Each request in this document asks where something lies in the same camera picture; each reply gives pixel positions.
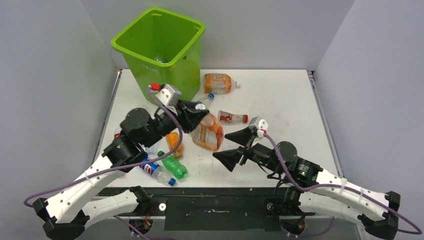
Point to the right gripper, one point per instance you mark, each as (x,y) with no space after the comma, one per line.
(229,158)

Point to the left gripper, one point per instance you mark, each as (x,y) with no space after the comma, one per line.
(185,112)

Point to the crushed orange label bottle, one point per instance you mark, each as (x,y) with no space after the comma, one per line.
(209,134)

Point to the small orange juice bottle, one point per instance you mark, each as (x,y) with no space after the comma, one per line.
(172,139)

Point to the red cap tea bottle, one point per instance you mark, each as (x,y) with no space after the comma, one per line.
(228,118)

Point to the green plastic bottle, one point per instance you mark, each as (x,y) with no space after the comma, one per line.
(172,168)

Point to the Pepsi bottle blue label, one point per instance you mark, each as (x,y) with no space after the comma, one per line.
(159,58)

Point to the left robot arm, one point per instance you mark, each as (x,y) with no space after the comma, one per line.
(73,209)

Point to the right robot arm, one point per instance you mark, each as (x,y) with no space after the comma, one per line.
(314,189)

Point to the green plastic bin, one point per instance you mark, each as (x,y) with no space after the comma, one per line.
(174,36)

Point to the large orange label bottle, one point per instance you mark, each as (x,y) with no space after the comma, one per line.
(219,83)

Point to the Pepsi bottle blue cap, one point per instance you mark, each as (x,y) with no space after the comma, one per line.
(159,173)

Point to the red label Nongfu bottle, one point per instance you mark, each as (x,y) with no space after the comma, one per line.
(117,132)

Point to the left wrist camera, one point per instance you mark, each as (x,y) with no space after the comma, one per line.
(165,94)

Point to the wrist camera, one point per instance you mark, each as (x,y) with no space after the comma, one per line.
(165,94)
(258,126)

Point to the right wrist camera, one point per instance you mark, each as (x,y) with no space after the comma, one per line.
(258,126)

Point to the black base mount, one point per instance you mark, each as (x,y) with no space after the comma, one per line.
(220,209)

